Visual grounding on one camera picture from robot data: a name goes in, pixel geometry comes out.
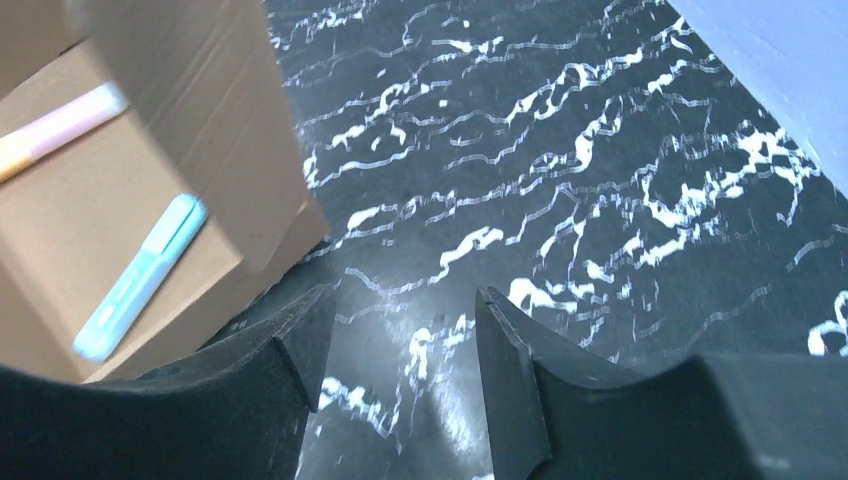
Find orange pink highlighter marker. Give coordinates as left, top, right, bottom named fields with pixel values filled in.
left=1, top=82, right=130, bottom=183

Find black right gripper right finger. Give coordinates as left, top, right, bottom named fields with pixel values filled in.
left=475, top=287, right=847, bottom=479

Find brown cardboard box sheet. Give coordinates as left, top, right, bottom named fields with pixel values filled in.
left=1, top=1, right=329, bottom=383

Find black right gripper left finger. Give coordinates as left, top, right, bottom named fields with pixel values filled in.
left=1, top=285, right=336, bottom=479

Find blue highlighter marker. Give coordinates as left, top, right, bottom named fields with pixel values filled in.
left=72, top=193, right=207, bottom=363

